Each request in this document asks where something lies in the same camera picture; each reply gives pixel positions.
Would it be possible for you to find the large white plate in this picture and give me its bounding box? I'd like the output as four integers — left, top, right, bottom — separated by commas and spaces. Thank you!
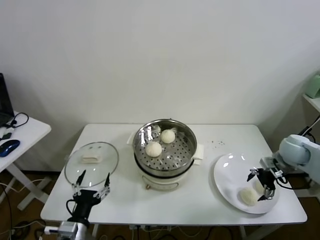
212, 152, 281, 215

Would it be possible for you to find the black wall power cable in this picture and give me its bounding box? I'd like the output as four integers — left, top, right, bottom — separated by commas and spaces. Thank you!
298, 122, 317, 143

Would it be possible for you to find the white shelf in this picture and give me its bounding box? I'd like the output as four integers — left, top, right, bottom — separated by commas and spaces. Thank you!
301, 92, 320, 114

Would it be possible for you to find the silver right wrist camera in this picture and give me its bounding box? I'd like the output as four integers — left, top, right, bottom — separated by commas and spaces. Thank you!
259, 156, 286, 178

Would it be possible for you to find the white electric cooking pot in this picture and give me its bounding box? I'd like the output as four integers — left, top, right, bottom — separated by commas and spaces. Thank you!
133, 152, 205, 192

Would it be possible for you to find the black floor cable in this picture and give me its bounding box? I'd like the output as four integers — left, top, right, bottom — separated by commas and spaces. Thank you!
0, 184, 13, 240

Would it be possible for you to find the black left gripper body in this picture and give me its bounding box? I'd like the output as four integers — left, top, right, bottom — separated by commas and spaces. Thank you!
72, 189, 105, 218

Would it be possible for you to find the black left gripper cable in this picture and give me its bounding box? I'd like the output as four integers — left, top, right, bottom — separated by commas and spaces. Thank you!
66, 198, 77, 217

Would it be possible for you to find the black looped cable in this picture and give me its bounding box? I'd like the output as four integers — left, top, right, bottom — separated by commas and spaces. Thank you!
4, 112, 29, 130

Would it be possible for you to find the white metal floor frame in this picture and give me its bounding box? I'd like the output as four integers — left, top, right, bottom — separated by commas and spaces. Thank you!
303, 174, 320, 191

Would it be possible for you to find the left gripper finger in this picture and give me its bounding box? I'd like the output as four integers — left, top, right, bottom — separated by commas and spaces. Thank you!
71, 169, 87, 196
94, 172, 111, 200

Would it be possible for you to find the round glass pot lid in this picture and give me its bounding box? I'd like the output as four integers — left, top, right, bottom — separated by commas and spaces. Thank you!
63, 141, 120, 189

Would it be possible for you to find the stainless steel steamer basket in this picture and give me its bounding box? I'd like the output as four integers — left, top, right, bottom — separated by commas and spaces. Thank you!
126, 118, 206, 173

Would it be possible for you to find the white floor cable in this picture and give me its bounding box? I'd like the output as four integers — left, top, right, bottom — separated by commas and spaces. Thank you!
0, 178, 50, 193

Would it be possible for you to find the white power strip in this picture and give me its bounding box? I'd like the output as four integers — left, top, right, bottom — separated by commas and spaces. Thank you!
128, 224, 176, 232

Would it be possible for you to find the blue computer mouse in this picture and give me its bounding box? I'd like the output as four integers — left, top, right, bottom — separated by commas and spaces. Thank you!
0, 139, 20, 158

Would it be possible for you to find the white steamed baozi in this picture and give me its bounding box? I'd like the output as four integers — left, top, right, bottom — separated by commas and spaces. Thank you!
254, 179, 266, 195
145, 141, 163, 158
160, 129, 176, 144
239, 187, 258, 207

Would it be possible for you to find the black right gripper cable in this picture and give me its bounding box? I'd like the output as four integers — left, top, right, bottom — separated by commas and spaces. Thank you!
274, 174, 295, 190

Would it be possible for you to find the white side table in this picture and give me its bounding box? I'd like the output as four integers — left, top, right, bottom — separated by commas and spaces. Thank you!
0, 110, 52, 211

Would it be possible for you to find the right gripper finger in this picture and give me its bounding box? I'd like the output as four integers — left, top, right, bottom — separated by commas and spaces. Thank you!
246, 168, 261, 183
256, 186, 276, 202

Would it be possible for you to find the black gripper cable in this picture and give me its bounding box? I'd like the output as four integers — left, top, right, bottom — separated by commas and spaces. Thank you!
274, 174, 295, 190
66, 198, 77, 217

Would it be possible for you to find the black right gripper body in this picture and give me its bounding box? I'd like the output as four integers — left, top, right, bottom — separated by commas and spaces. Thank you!
257, 168, 278, 191

